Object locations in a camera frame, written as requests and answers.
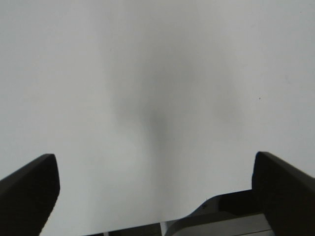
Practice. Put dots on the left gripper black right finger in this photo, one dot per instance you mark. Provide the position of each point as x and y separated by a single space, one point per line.
285 194

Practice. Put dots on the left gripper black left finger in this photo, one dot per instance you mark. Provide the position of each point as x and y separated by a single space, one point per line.
28 196

